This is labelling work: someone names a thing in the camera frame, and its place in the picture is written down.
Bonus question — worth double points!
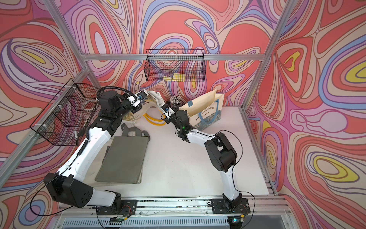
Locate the white yellow-handled bag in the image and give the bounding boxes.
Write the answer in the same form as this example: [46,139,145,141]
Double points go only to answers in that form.
[123,89,165,126]

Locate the cream blue-handled tote bag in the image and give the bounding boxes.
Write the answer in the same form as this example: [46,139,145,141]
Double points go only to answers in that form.
[179,89,225,131]

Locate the olive green canvas bag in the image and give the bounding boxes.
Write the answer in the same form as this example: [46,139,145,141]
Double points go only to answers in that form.
[94,123,150,184]

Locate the cream canvas tote bag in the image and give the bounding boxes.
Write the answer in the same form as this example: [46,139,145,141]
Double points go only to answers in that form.
[83,146,110,187]

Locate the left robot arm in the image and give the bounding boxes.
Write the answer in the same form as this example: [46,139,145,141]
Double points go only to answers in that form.
[43,86,148,215]

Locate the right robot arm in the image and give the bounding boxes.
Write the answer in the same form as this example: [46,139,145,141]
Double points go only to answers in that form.
[161,105,251,218]

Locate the black cup of sticks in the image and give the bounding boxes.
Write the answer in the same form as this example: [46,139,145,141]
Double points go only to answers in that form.
[170,95,182,110]

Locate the yellow sticky notes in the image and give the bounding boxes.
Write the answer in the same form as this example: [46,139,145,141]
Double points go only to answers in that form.
[163,73,186,82]

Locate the black wire basket back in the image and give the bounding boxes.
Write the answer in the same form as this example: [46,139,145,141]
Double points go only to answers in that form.
[144,48,206,82]

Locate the black wire basket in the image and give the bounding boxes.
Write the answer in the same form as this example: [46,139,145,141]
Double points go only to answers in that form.
[30,79,99,147]
[144,48,206,82]

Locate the aluminium frame crossbar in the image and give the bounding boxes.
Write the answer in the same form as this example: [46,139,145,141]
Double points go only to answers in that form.
[82,54,266,61]

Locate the black wire basket left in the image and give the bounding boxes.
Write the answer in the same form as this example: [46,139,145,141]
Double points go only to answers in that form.
[30,79,99,147]

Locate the aluminium frame post left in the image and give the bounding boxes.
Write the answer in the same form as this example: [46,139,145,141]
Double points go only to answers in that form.
[44,1,107,88]

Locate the aluminium frame post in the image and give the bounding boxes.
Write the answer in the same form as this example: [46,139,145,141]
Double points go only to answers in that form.
[242,0,298,111]
[44,1,107,88]

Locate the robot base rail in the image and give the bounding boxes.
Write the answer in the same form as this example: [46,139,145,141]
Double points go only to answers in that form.
[49,196,298,229]

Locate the aluminium frame post right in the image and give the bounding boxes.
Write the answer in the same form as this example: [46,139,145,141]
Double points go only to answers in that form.
[242,0,298,111]

